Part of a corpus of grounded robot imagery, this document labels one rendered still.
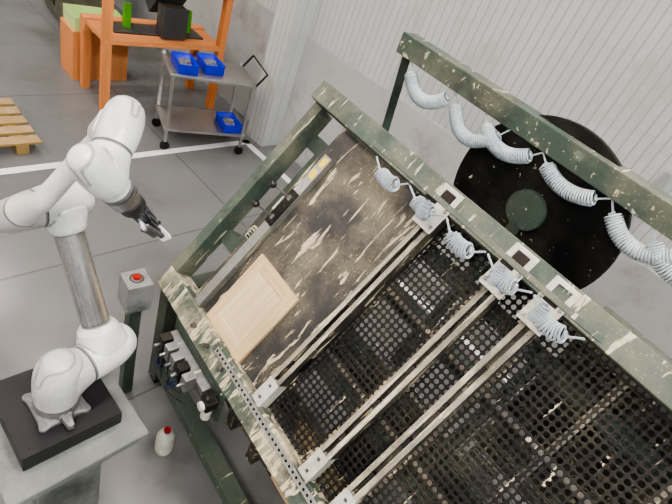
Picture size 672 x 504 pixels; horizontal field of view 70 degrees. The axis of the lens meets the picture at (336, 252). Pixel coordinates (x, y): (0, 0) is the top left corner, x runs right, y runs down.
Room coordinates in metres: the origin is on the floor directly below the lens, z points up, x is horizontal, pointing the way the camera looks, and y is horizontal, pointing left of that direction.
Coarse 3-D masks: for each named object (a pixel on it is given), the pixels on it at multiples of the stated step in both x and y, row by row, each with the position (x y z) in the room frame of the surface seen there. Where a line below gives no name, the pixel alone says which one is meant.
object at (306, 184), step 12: (324, 156) 2.01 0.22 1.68; (312, 168) 1.98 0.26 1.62; (324, 168) 1.97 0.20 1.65; (312, 180) 1.93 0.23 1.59; (300, 192) 1.90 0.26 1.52; (264, 228) 1.80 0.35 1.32; (252, 240) 1.77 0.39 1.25; (264, 240) 1.80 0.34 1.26; (240, 252) 1.74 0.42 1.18; (252, 252) 1.76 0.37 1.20; (228, 264) 1.70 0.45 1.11; (240, 264) 1.72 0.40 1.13; (216, 276) 1.67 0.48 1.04; (228, 276) 1.68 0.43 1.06; (204, 288) 1.63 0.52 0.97; (216, 288) 1.63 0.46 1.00; (204, 300) 1.59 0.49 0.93
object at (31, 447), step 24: (0, 384) 0.89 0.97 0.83; (24, 384) 0.93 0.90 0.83; (96, 384) 1.05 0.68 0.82; (0, 408) 0.81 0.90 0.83; (24, 408) 0.85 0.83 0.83; (96, 408) 0.96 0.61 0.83; (24, 432) 0.77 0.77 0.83; (48, 432) 0.80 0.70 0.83; (72, 432) 0.84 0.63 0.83; (96, 432) 0.90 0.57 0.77; (24, 456) 0.70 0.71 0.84; (48, 456) 0.75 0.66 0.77
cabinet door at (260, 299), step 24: (264, 264) 1.69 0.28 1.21; (240, 288) 1.62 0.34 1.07; (264, 288) 1.61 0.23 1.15; (288, 288) 1.59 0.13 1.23; (216, 312) 1.55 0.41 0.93; (240, 312) 1.54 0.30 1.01; (264, 312) 1.53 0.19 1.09; (240, 336) 1.46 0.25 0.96; (264, 336) 1.45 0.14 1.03; (240, 360) 1.38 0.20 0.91
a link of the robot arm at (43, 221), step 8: (24, 192) 1.11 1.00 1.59; (32, 192) 1.13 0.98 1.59; (0, 200) 1.05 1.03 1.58; (0, 208) 1.00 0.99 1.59; (0, 216) 0.99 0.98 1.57; (48, 216) 1.11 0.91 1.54; (0, 224) 0.99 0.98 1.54; (8, 224) 0.99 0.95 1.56; (40, 224) 1.08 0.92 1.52; (8, 232) 1.02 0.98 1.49; (16, 232) 1.03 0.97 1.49
